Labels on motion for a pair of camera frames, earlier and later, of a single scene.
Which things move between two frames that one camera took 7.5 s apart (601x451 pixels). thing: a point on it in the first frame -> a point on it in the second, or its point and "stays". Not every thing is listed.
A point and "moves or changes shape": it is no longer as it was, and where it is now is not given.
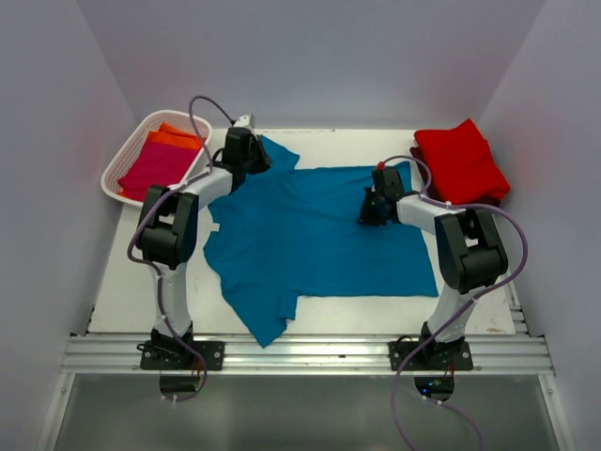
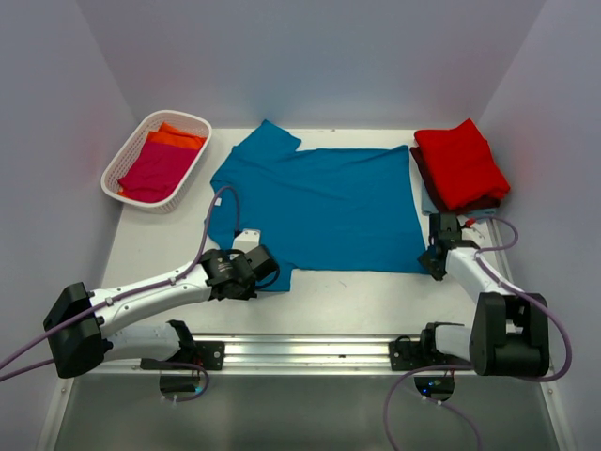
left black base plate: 179,355 stays
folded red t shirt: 461,164 stays
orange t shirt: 170,134 stays
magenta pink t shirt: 161,164 stays
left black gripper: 258,153 -> 265,261
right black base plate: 434,356 stays
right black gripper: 371,209 -> 433,262
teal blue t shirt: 287,232 moves or changes shape
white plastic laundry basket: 162,149 stays
